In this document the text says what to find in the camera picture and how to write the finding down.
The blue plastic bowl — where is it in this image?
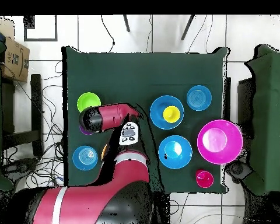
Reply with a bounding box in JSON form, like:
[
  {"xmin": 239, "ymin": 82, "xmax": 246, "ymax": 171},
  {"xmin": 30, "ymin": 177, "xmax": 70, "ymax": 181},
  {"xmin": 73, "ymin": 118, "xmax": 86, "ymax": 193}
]
[
  {"xmin": 149, "ymin": 94, "xmax": 185, "ymax": 131},
  {"xmin": 157, "ymin": 135, "xmax": 193, "ymax": 170}
]

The yellow plastic cup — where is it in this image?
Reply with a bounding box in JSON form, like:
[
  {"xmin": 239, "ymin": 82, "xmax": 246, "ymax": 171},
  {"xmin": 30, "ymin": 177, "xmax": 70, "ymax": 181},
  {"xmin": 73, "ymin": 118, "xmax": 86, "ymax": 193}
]
[{"xmin": 162, "ymin": 105, "xmax": 181, "ymax": 124}]

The green plastic bowl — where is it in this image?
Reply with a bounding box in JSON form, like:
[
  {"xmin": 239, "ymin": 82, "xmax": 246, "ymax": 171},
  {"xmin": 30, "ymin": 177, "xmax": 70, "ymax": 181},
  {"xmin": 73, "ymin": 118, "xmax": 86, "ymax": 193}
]
[{"xmin": 76, "ymin": 92, "xmax": 102, "ymax": 113}]

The large pink plastic bowl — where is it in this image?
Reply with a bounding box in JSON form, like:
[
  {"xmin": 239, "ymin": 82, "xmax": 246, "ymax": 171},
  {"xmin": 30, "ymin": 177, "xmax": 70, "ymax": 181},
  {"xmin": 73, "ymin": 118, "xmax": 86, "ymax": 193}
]
[{"xmin": 197, "ymin": 119, "xmax": 244, "ymax": 166}]

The large orange plastic bowl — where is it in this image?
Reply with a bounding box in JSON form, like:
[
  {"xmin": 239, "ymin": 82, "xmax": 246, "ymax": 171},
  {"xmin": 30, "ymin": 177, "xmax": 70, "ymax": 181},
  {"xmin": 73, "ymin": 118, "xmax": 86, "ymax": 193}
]
[{"xmin": 101, "ymin": 143, "xmax": 109, "ymax": 162}]

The dark green table cloth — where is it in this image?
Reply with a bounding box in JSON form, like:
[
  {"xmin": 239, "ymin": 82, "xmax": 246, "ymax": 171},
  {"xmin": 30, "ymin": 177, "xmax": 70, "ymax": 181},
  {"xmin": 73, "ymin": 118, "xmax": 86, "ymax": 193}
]
[{"xmin": 61, "ymin": 45, "xmax": 230, "ymax": 195}]

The purple plastic cup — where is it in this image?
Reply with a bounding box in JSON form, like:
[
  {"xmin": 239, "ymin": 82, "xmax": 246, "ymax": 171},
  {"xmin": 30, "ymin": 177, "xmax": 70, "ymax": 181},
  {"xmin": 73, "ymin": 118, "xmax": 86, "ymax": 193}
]
[{"xmin": 79, "ymin": 124, "xmax": 94, "ymax": 136}]

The translucent blue shallow bowl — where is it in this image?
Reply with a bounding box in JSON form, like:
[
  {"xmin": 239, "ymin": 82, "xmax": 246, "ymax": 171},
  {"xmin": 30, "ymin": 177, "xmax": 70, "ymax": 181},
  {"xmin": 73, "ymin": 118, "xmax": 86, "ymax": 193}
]
[
  {"xmin": 72, "ymin": 145, "xmax": 99, "ymax": 172},
  {"xmin": 185, "ymin": 85, "xmax": 212, "ymax": 112}
]

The red plastic cup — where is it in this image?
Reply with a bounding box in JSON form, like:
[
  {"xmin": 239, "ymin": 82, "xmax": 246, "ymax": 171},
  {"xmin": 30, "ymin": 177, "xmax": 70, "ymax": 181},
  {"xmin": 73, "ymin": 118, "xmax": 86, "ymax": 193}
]
[{"xmin": 195, "ymin": 169, "xmax": 215, "ymax": 189}]

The dark grey tripod leg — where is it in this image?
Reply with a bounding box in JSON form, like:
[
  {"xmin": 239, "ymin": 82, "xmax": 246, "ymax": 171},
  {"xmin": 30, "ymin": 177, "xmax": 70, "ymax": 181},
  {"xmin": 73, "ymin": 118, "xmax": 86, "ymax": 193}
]
[
  {"xmin": 122, "ymin": 15, "xmax": 131, "ymax": 33},
  {"xmin": 180, "ymin": 15, "xmax": 196, "ymax": 41}
]

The cardboard box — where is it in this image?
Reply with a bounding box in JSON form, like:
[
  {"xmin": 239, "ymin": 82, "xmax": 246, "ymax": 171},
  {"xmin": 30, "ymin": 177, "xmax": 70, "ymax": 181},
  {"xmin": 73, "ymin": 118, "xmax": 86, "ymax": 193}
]
[{"xmin": 0, "ymin": 36, "xmax": 30, "ymax": 83}]

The tangle of floor cables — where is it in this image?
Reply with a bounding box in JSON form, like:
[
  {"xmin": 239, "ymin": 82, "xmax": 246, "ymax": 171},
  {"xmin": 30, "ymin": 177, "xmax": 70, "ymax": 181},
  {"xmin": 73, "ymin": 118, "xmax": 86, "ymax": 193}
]
[{"xmin": 2, "ymin": 60, "xmax": 66, "ymax": 190}]

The thin black cable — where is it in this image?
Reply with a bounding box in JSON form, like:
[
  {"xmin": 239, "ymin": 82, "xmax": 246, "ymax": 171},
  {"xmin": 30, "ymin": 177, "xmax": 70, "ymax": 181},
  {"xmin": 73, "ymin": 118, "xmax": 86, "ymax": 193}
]
[{"xmin": 100, "ymin": 15, "xmax": 116, "ymax": 53}]

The black stool frame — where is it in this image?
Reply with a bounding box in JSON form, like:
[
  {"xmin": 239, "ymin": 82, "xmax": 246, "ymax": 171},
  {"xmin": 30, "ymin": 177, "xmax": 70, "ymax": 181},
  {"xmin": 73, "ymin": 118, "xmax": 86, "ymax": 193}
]
[{"xmin": 1, "ymin": 73, "xmax": 44, "ymax": 158}]

